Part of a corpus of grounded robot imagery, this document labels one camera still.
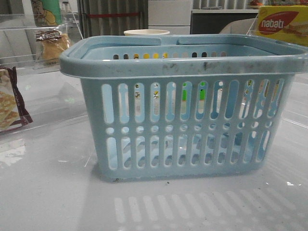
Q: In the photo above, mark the yellow nabati wafer box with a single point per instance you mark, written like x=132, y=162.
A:
x=266, y=10

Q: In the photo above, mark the white sofa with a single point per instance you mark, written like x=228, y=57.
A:
x=239, y=27

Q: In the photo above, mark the green cartoon snack can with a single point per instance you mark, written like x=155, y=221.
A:
x=46, y=12

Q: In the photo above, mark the clear acrylic display shelf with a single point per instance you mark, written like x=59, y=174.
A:
x=49, y=96

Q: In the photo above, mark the white grey cabinet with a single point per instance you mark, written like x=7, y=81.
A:
x=197, y=16

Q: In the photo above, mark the maroon biscuit snack packet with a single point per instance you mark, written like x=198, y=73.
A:
x=13, y=113

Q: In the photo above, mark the yellow popcorn paper bucket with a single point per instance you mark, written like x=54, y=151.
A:
x=146, y=32

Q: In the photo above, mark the plate of food on counter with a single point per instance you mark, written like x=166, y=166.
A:
x=255, y=3

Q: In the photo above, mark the light blue plastic basket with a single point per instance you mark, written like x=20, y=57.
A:
x=186, y=105

